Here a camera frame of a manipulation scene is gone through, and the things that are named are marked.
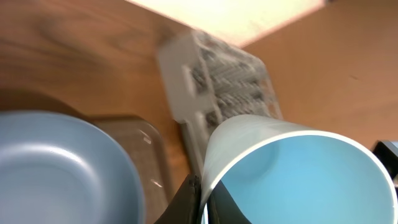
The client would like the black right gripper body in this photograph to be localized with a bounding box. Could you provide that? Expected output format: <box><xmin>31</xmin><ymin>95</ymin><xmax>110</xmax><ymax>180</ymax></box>
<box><xmin>373</xmin><ymin>140</ymin><xmax>398</xmax><ymax>187</ymax></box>

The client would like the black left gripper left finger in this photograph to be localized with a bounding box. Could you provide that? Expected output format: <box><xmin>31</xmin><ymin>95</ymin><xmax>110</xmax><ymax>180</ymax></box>
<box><xmin>155</xmin><ymin>174</ymin><xmax>201</xmax><ymax>224</ymax></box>

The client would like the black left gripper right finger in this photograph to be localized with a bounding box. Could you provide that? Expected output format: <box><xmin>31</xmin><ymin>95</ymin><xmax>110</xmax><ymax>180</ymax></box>
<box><xmin>207</xmin><ymin>181</ymin><xmax>251</xmax><ymax>224</ymax></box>

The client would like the light blue cup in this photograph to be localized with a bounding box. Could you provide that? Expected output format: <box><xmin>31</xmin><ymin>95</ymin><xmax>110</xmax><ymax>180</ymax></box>
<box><xmin>201</xmin><ymin>115</ymin><xmax>397</xmax><ymax>223</ymax></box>

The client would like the grey dishwasher rack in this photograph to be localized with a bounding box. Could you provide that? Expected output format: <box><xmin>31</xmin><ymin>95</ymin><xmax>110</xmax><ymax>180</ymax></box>
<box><xmin>157</xmin><ymin>30</ymin><xmax>282</xmax><ymax>175</ymax></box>

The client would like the brown serving tray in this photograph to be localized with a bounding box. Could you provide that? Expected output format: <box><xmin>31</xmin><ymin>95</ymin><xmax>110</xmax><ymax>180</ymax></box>
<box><xmin>1</xmin><ymin>88</ymin><xmax>174</xmax><ymax>223</ymax></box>

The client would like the dark blue plate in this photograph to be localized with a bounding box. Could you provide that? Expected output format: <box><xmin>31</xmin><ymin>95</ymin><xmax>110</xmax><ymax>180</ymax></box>
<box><xmin>1</xmin><ymin>111</ymin><xmax>146</xmax><ymax>224</ymax></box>

